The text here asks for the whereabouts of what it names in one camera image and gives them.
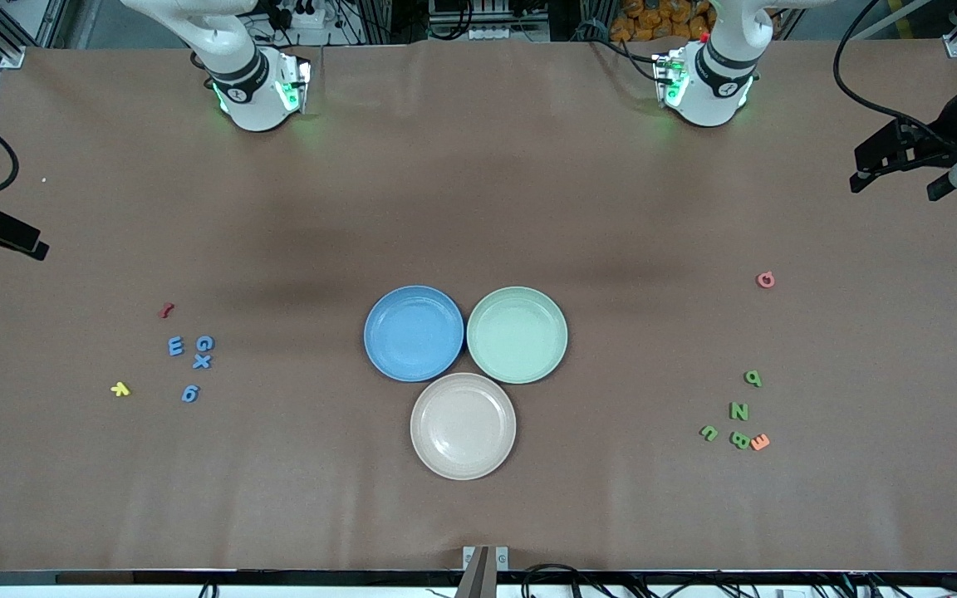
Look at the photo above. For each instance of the blue foam capital G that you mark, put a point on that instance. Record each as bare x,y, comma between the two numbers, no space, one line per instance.
211,343

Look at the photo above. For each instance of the silver metal bracket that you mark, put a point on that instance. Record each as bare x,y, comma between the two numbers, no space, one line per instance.
502,558

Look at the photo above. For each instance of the grey metal post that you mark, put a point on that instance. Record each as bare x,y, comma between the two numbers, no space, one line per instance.
477,577

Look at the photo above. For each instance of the blue foam lowercase g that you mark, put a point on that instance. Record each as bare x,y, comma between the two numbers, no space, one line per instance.
191,388

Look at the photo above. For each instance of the green round plate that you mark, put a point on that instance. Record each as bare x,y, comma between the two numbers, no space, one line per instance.
517,335

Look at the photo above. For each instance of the beige round plate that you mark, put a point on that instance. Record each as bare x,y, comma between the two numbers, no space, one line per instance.
463,426

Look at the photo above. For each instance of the orange foam letter E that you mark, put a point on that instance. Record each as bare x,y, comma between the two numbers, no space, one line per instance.
760,443

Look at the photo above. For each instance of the green foam letter p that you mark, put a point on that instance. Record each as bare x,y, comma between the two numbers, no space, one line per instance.
758,382

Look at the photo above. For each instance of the yellow foam letter K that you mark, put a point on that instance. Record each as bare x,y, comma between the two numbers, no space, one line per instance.
120,389

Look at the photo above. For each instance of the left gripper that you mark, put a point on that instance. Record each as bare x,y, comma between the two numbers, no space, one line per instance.
946,127

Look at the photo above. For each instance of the blue foam letter X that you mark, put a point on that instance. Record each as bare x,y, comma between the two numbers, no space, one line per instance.
202,361

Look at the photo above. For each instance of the white power strip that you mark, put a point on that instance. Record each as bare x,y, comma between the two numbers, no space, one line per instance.
495,33
304,17

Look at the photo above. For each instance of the brown table cover sheet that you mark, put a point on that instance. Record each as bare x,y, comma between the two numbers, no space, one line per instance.
478,166

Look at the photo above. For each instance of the green foam letter U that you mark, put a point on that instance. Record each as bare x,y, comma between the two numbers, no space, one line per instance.
712,437

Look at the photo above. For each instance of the green foam letter B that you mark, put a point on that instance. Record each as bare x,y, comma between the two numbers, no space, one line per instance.
740,440

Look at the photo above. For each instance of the bag of orange items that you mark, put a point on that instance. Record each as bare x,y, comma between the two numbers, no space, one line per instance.
653,21

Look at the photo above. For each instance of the pink foam letter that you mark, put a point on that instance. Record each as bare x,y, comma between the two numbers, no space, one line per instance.
759,280

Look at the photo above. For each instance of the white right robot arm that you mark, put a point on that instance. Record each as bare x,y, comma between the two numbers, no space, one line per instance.
250,91

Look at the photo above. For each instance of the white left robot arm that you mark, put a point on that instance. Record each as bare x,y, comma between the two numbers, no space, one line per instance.
715,87

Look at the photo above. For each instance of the green foam letter N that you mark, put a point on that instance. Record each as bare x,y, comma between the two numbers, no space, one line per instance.
738,411

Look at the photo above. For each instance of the blue foam letter E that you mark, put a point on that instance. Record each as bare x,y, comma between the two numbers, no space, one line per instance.
175,346

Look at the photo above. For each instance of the blue round plate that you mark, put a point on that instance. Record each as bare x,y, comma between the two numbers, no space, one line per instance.
414,334

